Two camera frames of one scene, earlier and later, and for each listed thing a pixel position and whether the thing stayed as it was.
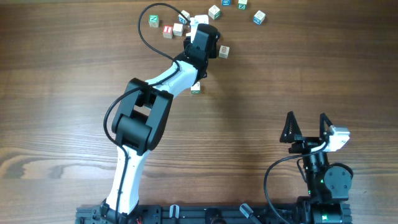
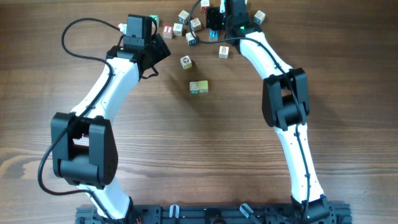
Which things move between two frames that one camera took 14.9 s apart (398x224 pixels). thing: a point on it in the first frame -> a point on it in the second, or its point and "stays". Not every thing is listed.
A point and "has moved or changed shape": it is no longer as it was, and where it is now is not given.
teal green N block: x=153 y=20 stays
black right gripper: x=305 y=142 -> x=211 y=20
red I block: x=167 y=31 stays
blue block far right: x=259 y=17 stays
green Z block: x=195 y=88 stays
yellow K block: x=224 y=51 stays
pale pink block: x=178 y=29 stays
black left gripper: x=189 y=45 -> x=163 y=50
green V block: x=214 y=12 has moved or changed shape
